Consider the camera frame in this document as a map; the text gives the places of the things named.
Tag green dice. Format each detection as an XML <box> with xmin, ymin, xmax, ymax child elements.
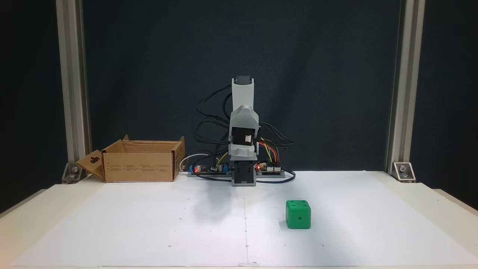
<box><xmin>286</xmin><ymin>200</ymin><xmax>311</xmax><ymax>229</ymax></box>

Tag coloured jumper wires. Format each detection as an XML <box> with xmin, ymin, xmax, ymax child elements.
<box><xmin>260</xmin><ymin>137</ymin><xmax>280</xmax><ymax>167</ymax></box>

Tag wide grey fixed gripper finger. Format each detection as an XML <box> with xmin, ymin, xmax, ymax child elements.
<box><xmin>229</xmin><ymin>143</ymin><xmax>259</xmax><ymax>157</ymax></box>

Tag aluminium frame post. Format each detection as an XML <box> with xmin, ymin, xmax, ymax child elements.
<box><xmin>385</xmin><ymin>0</ymin><xmax>426</xmax><ymax>174</ymax></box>
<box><xmin>56</xmin><ymin>0</ymin><xmax>92</xmax><ymax>167</ymax></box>

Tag metal corner bracket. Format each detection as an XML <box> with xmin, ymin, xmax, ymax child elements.
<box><xmin>393</xmin><ymin>162</ymin><xmax>416</xmax><ymax>183</ymax></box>
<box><xmin>62</xmin><ymin>162</ymin><xmax>83</xmax><ymax>184</ymax></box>

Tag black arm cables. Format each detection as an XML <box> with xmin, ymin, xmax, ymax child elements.
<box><xmin>194</xmin><ymin>84</ymin><xmax>295</xmax><ymax>151</ymax></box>

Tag circuit board with white connectors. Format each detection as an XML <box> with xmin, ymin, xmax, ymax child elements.
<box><xmin>255</xmin><ymin>163</ymin><xmax>286</xmax><ymax>177</ymax></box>

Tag brown cardboard box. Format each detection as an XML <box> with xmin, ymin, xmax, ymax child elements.
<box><xmin>77</xmin><ymin>135</ymin><xmax>186</xmax><ymax>183</ymax></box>

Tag white cable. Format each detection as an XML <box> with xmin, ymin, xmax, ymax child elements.
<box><xmin>179</xmin><ymin>153</ymin><xmax>212</xmax><ymax>172</ymax></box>

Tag circuit board with blue parts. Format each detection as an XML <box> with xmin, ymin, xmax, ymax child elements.
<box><xmin>187</xmin><ymin>164</ymin><xmax>233</xmax><ymax>178</ymax></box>

